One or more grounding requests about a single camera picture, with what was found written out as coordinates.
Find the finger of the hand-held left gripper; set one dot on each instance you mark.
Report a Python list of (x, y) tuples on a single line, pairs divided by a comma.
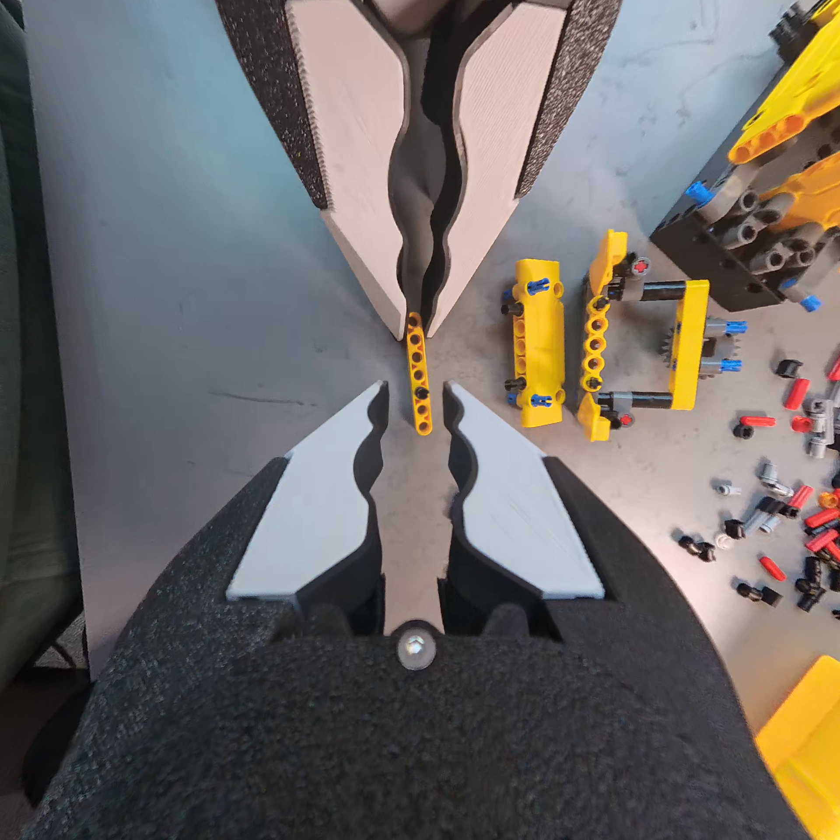
[(354, 131), (492, 144)]

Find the yellow plastic bin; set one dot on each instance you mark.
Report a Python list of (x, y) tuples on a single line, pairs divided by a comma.
[(807, 741)]

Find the yellow lego panel with pins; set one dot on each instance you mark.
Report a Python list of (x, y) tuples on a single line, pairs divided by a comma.
[(541, 341)]

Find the lego axle and gear assembly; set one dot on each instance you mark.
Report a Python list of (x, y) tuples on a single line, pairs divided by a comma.
[(689, 341)]

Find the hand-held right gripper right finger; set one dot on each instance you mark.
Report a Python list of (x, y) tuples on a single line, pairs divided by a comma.
[(518, 525)]

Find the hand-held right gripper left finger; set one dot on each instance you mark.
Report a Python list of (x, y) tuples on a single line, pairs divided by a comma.
[(308, 525)]

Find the yellow lego beam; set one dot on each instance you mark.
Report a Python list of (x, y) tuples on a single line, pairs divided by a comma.
[(420, 407)]

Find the yellow lego robot body model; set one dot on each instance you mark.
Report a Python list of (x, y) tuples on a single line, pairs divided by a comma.
[(800, 98)]

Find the pile of small lego pins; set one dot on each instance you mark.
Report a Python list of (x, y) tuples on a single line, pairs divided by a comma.
[(787, 505)]

